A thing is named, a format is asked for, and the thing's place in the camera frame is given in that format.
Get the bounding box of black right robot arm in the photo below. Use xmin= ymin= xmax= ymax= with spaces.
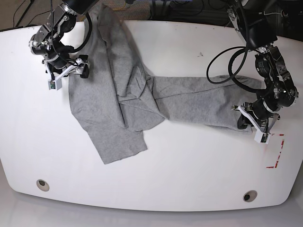
xmin=29 ymin=0 xmax=97 ymax=82

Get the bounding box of red tape rectangle marking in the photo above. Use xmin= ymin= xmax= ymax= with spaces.
xmin=264 ymin=134 xmax=285 ymax=169

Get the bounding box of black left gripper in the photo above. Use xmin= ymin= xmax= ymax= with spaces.
xmin=236 ymin=101 xmax=270 ymax=132

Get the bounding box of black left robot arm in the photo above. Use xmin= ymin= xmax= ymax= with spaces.
xmin=227 ymin=0 xmax=299 ymax=133

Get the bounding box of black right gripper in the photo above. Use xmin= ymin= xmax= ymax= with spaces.
xmin=46 ymin=55 xmax=89 ymax=79

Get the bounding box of left table grommet hole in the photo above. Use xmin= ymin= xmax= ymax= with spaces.
xmin=36 ymin=179 xmax=50 ymax=192

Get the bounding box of grey t-shirt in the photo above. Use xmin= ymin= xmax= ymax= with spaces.
xmin=69 ymin=4 xmax=256 ymax=164

